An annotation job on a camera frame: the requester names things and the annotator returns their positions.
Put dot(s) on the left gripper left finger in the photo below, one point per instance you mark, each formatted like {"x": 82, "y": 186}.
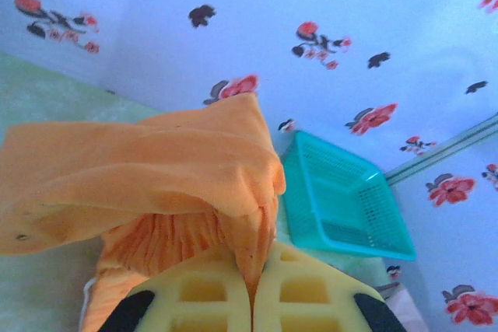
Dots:
{"x": 202, "y": 305}

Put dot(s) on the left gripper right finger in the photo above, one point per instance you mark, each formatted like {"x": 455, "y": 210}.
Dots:
{"x": 311, "y": 301}

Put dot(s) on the light orange shorts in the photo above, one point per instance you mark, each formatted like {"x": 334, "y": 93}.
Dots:
{"x": 155, "y": 168}

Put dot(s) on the teal plastic basket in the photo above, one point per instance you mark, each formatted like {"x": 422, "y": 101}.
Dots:
{"x": 342, "y": 200}

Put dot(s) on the aluminium frame post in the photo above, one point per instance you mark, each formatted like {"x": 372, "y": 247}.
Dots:
{"x": 447, "y": 146}

